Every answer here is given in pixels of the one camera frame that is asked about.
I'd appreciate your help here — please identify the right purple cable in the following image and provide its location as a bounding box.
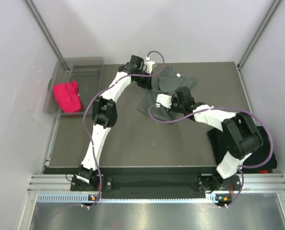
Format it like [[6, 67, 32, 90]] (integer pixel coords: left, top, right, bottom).
[[148, 103, 274, 208]]

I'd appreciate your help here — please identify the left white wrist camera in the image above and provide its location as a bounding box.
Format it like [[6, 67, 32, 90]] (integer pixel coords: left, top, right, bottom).
[[142, 56, 157, 75]]

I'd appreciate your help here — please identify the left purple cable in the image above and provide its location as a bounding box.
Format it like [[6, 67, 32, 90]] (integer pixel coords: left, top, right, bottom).
[[82, 50, 165, 208]]

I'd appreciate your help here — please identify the aluminium frame rail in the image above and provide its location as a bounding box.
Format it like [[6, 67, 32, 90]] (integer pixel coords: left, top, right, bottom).
[[27, 173, 285, 193]]

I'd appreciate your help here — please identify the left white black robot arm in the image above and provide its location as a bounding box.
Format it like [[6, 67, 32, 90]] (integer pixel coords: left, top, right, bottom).
[[76, 55, 156, 190]]

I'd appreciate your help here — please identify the clear plastic bin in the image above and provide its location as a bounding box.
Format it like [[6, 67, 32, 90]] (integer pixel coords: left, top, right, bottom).
[[44, 57, 104, 116]]

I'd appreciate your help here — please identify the grey t shirt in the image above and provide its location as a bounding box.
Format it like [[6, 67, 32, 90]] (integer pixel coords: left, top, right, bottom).
[[136, 67, 197, 123]]

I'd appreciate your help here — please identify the red folded t shirt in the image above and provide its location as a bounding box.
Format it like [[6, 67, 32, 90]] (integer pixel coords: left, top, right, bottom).
[[257, 170, 269, 174]]

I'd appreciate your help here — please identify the purple cable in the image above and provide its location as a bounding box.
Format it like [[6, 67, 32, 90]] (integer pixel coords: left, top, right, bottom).
[[148, 103, 274, 208], [82, 50, 165, 208]]

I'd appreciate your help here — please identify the black folded t shirt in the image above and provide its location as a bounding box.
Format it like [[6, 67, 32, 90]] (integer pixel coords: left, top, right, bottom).
[[207, 126, 277, 173]]

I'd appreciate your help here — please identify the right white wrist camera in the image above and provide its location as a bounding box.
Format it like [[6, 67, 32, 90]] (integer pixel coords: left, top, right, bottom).
[[155, 94, 172, 109]]

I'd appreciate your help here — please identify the slotted grey cable duct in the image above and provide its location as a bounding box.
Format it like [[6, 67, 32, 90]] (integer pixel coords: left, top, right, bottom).
[[36, 193, 232, 204]]

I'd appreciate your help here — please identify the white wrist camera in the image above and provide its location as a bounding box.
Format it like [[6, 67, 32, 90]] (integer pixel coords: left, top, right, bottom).
[[155, 94, 172, 109], [142, 56, 157, 75]]

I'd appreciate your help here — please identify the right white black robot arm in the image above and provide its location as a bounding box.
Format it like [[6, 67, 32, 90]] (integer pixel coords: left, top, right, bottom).
[[157, 87, 263, 190]]

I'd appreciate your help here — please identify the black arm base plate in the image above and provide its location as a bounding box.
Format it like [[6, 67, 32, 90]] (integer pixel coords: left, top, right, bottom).
[[70, 167, 240, 196]]

